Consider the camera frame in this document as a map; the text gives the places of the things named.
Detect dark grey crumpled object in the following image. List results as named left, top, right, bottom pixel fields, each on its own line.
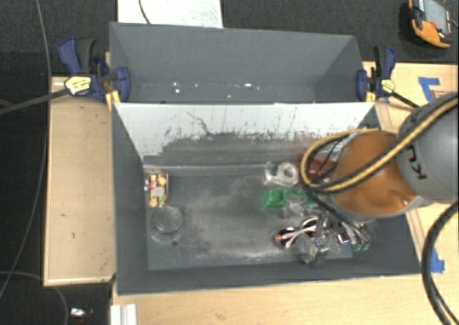
left=293, top=235, right=328, bottom=266

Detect white and pink sunglasses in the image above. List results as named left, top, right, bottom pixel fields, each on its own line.
left=275, top=217, right=321, bottom=250

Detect green packet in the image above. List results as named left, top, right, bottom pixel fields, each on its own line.
left=260, top=188, right=317, bottom=211

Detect grey metal bin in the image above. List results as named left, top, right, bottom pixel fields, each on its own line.
left=108, top=21, right=422, bottom=296

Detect clear glass jar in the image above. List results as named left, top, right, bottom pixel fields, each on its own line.
left=149, top=206, right=184, bottom=243

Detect clear box of colourful sweets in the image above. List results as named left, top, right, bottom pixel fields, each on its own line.
left=143, top=170, right=170, bottom=209

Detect pale wood board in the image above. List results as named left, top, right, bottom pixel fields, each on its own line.
left=42, top=76, right=118, bottom=288

